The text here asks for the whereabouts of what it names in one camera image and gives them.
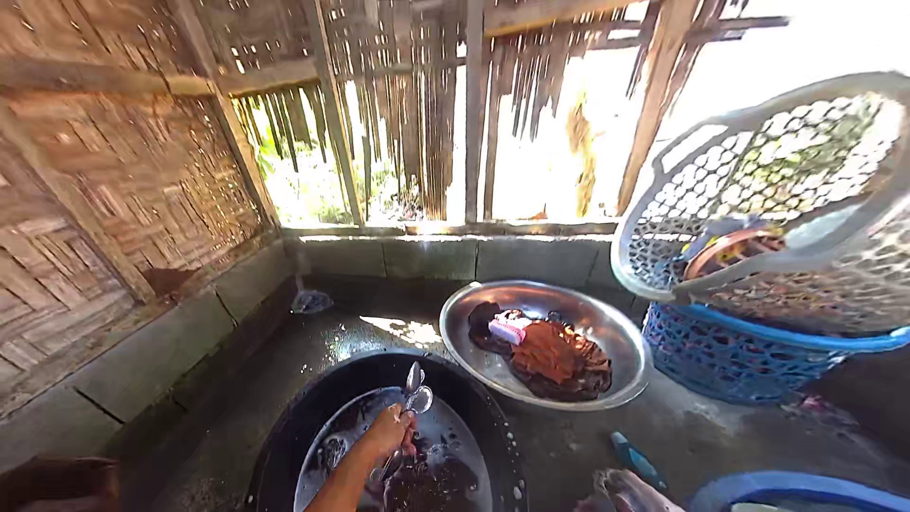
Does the teal plastic brush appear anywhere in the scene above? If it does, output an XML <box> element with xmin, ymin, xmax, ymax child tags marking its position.
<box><xmin>611</xmin><ymin>431</ymin><xmax>669</xmax><ymax>493</ymax></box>

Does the person's left hand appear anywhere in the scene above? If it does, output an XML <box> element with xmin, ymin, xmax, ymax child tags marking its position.
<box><xmin>365</xmin><ymin>403</ymin><xmax>419</xmax><ymax>459</ymax></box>

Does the large black basin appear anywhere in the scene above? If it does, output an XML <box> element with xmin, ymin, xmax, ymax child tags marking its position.
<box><xmin>247</xmin><ymin>348</ymin><xmax>530</xmax><ymax>512</ymax></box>

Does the grey crumpled cloth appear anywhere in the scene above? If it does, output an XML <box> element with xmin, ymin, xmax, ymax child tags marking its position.
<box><xmin>574</xmin><ymin>468</ymin><xmax>686</xmax><ymax>512</ymax></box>

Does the pile of brown wet clothes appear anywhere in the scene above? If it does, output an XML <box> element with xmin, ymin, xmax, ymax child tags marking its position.
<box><xmin>467</xmin><ymin>302</ymin><xmax>613</xmax><ymax>403</ymax></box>

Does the blue plastic basket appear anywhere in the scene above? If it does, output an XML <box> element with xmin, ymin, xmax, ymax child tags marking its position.
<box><xmin>642</xmin><ymin>301</ymin><xmax>910</xmax><ymax>407</ymax></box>

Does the orange brown patterned item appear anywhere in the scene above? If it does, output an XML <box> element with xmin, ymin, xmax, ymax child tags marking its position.
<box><xmin>681</xmin><ymin>226</ymin><xmax>788</xmax><ymax>280</ymax></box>

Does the pink scrub brush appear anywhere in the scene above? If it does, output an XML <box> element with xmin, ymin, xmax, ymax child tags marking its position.
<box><xmin>488</xmin><ymin>317</ymin><xmax>528</xmax><ymax>347</ymax></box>

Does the grey perforated plastic basket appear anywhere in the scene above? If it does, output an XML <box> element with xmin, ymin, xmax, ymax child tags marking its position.
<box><xmin>611</xmin><ymin>71</ymin><xmax>910</xmax><ymax>338</ymax></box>

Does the dark cloth in soapy water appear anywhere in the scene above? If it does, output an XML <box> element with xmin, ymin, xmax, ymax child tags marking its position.
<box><xmin>382</xmin><ymin>455</ymin><xmax>484</xmax><ymax>512</ymax></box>

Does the blue plastic basin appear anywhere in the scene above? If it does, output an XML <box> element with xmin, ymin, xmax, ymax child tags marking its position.
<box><xmin>687</xmin><ymin>470</ymin><xmax>910</xmax><ymax>512</ymax></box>

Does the clear plastic bag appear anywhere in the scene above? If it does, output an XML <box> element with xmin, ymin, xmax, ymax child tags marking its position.
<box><xmin>290</xmin><ymin>287</ymin><xmax>334</xmax><ymax>315</ymax></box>

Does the person's left forearm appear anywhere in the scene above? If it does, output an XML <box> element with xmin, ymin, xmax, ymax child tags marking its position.
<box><xmin>304</xmin><ymin>439</ymin><xmax>387</xmax><ymax>512</ymax></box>

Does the dark brown rounded object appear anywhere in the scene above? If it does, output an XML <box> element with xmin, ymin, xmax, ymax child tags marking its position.
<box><xmin>0</xmin><ymin>456</ymin><xmax>120</xmax><ymax>512</ymax></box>

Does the round silver metal basin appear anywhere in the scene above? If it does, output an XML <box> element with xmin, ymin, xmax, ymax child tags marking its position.
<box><xmin>439</xmin><ymin>279</ymin><xmax>653</xmax><ymax>412</ymax></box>

